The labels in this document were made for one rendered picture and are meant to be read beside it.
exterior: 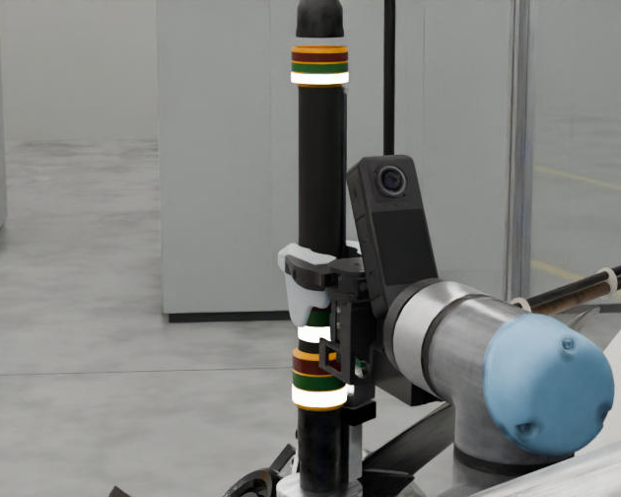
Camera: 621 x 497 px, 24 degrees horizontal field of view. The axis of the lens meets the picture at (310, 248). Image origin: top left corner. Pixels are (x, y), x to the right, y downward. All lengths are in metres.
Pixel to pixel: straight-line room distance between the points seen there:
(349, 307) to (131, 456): 4.05
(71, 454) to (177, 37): 2.21
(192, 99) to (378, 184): 5.55
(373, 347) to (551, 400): 0.21
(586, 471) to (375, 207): 0.34
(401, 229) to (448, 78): 5.64
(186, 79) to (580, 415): 5.73
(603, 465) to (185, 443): 4.47
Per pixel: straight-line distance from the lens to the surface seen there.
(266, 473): 1.28
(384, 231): 0.99
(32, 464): 5.01
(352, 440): 1.18
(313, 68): 1.08
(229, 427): 5.30
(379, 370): 1.02
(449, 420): 1.23
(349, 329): 1.02
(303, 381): 1.14
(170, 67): 6.52
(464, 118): 6.67
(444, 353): 0.90
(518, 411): 0.84
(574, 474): 0.72
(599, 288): 1.51
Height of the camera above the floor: 1.72
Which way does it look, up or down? 12 degrees down
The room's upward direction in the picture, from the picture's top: straight up
